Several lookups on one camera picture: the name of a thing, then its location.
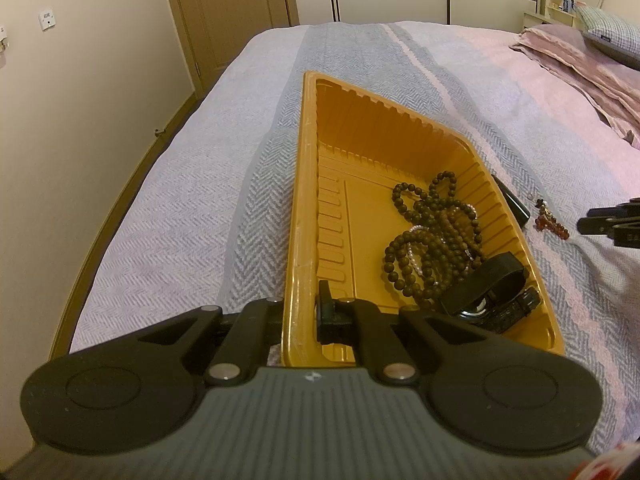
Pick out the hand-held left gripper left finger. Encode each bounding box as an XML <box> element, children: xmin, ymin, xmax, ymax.
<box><xmin>107</xmin><ymin>297</ymin><xmax>286</xmax><ymax>388</ymax></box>

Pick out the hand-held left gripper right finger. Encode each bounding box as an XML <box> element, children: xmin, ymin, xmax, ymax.
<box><xmin>314</xmin><ymin>280</ymin><xmax>506</xmax><ymax>387</ymax></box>

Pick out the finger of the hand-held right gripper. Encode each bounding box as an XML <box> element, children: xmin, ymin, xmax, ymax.
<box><xmin>589</xmin><ymin>200</ymin><xmax>640</xmax><ymax>222</ymax></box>
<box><xmin>576</xmin><ymin>216</ymin><xmax>640</xmax><ymax>250</ymax></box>

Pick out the dark red bead bracelet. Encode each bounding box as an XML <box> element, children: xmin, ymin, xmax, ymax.
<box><xmin>534</xmin><ymin>200</ymin><xmax>571</xmax><ymax>240</ymax></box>

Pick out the black rectangular case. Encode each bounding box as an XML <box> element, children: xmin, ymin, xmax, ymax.
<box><xmin>491</xmin><ymin>174</ymin><xmax>532</xmax><ymax>230</ymax></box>

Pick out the white pearl bracelet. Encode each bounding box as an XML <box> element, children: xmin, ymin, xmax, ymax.
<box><xmin>406</xmin><ymin>225</ymin><xmax>443</xmax><ymax>288</ymax></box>

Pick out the black wrist watch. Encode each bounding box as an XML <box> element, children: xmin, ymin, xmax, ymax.
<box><xmin>439</xmin><ymin>252</ymin><xmax>531</xmax><ymax>320</ymax></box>

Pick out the black textured watch strap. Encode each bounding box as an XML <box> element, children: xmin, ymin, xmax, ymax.
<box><xmin>479</xmin><ymin>287</ymin><xmax>544</xmax><ymax>334</ymax></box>

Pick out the yellow plastic tray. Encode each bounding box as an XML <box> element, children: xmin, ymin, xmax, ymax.
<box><xmin>281</xmin><ymin>71</ymin><xmax>567</xmax><ymax>368</ymax></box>

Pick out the brown wooden bead necklace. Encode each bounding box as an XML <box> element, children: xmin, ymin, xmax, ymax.
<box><xmin>384</xmin><ymin>170</ymin><xmax>487</xmax><ymax>307</ymax></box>

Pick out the folded pink blanket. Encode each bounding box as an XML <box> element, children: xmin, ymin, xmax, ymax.
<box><xmin>509</xmin><ymin>24</ymin><xmax>640</xmax><ymax>150</ymax></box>

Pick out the checked grey pillow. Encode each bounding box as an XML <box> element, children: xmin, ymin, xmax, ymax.
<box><xmin>574</xmin><ymin>3</ymin><xmax>640</xmax><ymax>70</ymax></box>

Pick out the red patterned cloth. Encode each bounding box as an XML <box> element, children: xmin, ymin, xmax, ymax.
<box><xmin>569</xmin><ymin>439</ymin><xmax>640</xmax><ymax>480</ymax></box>

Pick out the brown wooden door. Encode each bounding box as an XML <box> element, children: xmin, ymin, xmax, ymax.
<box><xmin>159</xmin><ymin>0</ymin><xmax>301</xmax><ymax>103</ymax></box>

